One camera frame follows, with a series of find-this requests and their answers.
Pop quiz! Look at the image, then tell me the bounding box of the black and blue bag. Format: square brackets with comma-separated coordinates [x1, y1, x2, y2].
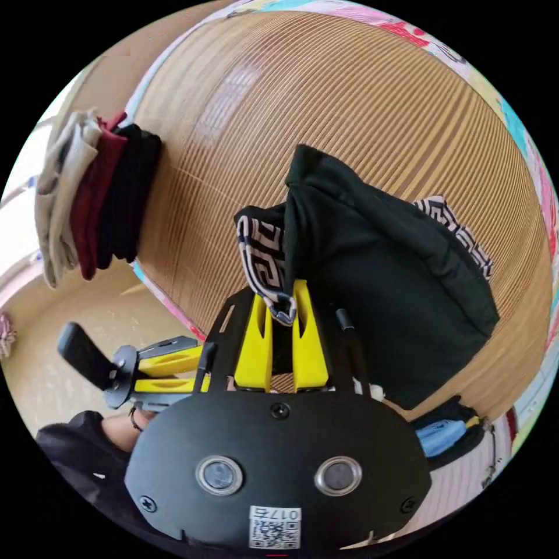
[410, 395, 497, 470]

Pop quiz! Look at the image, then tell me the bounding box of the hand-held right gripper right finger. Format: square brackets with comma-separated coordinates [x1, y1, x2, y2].
[292, 279, 330, 392]

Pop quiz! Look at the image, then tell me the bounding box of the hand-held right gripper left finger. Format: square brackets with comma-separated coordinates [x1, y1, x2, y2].
[233, 294, 273, 392]

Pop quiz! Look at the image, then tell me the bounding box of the person's body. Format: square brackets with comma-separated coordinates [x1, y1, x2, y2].
[34, 409, 147, 540]

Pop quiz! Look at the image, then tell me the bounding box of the person's left forearm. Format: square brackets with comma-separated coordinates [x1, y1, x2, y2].
[101, 412, 141, 453]

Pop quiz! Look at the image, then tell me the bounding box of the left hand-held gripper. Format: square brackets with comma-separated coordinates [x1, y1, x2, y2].
[104, 335, 211, 412]

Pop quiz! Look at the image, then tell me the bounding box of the pile of clothes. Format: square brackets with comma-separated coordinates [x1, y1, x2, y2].
[34, 109, 164, 289]

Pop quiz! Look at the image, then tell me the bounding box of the black long sleeve patterned trim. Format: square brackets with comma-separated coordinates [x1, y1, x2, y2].
[234, 144, 501, 411]

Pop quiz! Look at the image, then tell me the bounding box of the bed with woven mat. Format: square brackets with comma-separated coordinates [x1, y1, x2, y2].
[124, 0, 559, 437]

